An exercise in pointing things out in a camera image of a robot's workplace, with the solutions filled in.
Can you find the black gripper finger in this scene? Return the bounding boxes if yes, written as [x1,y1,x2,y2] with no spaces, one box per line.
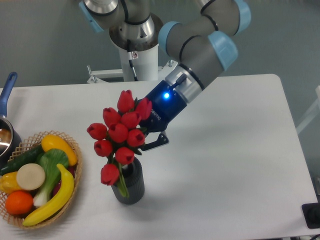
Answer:
[140,131,169,152]

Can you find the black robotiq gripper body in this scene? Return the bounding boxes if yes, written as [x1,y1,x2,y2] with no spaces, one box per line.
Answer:
[139,80,187,133]

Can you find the red tulip bouquet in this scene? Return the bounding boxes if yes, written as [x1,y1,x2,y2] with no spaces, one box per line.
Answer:
[86,90,152,198]

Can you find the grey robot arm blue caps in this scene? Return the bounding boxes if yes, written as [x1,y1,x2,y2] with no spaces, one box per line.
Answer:
[79,0,251,151]

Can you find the dark grey ribbed vase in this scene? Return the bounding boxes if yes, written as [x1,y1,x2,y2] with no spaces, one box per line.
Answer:
[111,157,145,205]

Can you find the yellow plastic banana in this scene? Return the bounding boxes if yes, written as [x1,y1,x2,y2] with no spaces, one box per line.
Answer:
[22,163,75,227]

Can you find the yellow squash toy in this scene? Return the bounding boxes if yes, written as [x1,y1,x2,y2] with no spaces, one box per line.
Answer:
[41,134,78,166]

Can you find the green bok choy toy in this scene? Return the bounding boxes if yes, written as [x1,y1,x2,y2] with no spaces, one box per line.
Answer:
[33,148,69,208]

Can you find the woven wicker basket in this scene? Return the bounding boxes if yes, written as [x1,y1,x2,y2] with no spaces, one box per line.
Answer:
[0,130,83,230]

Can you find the green cucumber toy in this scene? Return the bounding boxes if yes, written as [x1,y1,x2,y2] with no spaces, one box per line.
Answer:
[0,145,44,176]

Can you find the beige round disc toy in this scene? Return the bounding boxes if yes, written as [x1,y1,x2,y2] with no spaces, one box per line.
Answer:
[16,163,46,191]

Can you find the orange plastic fruit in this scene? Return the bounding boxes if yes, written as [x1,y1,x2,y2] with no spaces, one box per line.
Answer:
[5,190,34,215]

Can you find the yellow bell pepper toy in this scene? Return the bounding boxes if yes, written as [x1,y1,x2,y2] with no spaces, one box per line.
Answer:
[0,171,23,194]

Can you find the black device at edge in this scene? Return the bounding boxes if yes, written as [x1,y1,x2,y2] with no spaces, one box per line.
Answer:
[301,202,320,229]

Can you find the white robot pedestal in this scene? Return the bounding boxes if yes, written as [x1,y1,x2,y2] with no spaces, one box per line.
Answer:
[87,45,178,84]

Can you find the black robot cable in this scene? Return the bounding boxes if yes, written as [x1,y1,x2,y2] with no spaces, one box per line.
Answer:
[125,39,139,82]

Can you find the white frame at right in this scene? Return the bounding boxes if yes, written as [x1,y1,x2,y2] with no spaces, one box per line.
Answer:
[296,85,320,135]

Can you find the blue handled saucepan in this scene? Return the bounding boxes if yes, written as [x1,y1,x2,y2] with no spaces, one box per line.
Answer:
[0,72,22,168]

